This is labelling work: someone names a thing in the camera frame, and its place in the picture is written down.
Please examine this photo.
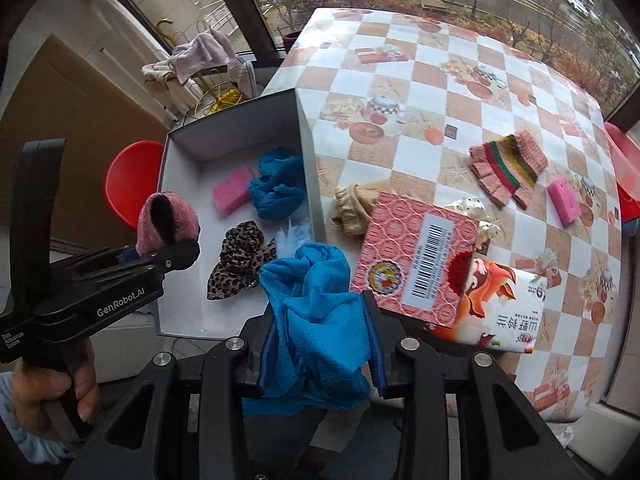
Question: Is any blue crinkled cloth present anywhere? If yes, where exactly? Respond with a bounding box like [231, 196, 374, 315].
[248, 147, 307, 221]
[243, 241, 373, 418]

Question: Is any red plastic basin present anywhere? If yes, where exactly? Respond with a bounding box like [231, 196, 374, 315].
[617, 180, 640, 236]

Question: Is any orange printed tissue pack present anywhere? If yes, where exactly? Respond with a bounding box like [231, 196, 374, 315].
[424, 255, 548, 356]

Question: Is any pink plastic basin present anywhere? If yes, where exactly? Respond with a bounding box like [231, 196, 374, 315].
[602, 120, 640, 201]

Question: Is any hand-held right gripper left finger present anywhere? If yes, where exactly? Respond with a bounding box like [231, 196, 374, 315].
[65, 305, 278, 480]

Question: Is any gold wire rack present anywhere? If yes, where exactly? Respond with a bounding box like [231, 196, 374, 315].
[150, 19, 246, 116]

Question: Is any checkered printed tablecloth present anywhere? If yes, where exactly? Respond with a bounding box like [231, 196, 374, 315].
[260, 7, 623, 423]

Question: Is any pink sock with black lining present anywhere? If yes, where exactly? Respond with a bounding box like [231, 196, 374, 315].
[136, 191, 202, 256]

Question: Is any beige knit sock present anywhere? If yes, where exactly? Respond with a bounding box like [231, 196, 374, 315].
[331, 184, 381, 238]

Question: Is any grey white cloth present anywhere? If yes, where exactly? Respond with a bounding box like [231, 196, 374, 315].
[235, 57, 261, 101]

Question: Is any beige towel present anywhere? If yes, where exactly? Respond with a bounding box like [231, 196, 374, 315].
[141, 60, 201, 111]

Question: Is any white low cabinet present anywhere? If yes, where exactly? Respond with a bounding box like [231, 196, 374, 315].
[92, 310, 173, 386]

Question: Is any pink sponge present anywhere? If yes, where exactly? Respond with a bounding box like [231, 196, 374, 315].
[212, 166, 256, 217]
[546, 177, 582, 228]

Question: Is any red plastic chair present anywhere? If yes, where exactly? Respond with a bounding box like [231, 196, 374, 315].
[105, 140, 166, 236]

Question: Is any red patterned flat box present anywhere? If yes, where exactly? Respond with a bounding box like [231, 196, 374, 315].
[348, 191, 482, 325]

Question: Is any grey cardboard storage box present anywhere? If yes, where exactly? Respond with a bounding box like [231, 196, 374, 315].
[157, 87, 326, 341]

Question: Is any person's left hand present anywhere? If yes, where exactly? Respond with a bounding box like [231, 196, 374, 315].
[11, 340, 101, 441]

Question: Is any cream polka-dot scrunchie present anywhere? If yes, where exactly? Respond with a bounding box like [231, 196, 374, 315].
[442, 197, 503, 253]

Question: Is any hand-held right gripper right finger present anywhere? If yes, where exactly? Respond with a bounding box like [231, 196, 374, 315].
[361, 292, 591, 480]

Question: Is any light blue feather puff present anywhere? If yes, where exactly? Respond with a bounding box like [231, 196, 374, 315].
[274, 219, 316, 256]

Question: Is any brown cardboard sheet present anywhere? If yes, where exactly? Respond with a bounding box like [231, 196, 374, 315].
[0, 35, 173, 251]

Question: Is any leopard print scrunchie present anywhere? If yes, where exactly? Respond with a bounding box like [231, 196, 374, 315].
[206, 221, 278, 302]

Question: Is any pink towel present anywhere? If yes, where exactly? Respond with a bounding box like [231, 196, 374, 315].
[172, 29, 236, 83]

